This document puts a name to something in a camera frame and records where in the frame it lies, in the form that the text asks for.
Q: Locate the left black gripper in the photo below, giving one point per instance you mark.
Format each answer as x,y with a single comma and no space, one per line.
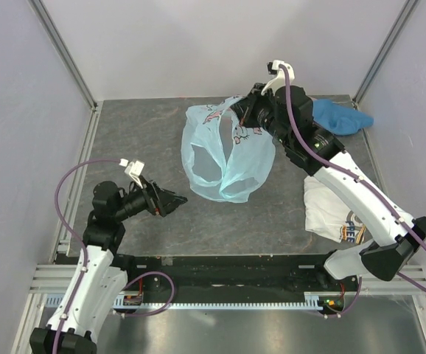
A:
156,197

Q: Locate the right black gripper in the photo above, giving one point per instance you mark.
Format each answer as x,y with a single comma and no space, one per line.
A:
245,107

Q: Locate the light blue plastic bag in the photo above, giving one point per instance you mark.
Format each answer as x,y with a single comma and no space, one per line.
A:
224,161

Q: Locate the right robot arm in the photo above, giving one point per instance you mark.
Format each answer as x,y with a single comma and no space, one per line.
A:
396,234

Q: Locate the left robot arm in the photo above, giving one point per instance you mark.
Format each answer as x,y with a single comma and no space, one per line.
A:
101,273

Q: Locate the blue cloth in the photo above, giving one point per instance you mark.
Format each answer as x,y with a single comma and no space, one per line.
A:
339,120

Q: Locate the white printed t-shirt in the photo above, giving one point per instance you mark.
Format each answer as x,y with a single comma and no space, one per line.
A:
327,216

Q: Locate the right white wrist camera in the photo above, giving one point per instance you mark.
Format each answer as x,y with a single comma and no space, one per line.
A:
278,68

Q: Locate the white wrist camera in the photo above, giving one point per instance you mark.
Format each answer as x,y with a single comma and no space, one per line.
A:
133,169
278,68

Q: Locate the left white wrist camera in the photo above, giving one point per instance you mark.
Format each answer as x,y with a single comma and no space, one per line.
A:
133,169

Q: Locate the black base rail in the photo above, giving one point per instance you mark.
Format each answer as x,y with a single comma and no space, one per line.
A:
296,272

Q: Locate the right aluminium frame post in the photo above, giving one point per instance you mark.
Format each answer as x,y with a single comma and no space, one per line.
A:
400,22

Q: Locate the aluminium frame post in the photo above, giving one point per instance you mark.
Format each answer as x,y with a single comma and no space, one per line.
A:
400,22
59,44

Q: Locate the white slotted cable duct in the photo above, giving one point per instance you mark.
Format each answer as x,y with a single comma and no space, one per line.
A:
125,302

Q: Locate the left aluminium frame post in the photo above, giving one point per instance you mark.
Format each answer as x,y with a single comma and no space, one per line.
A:
59,44

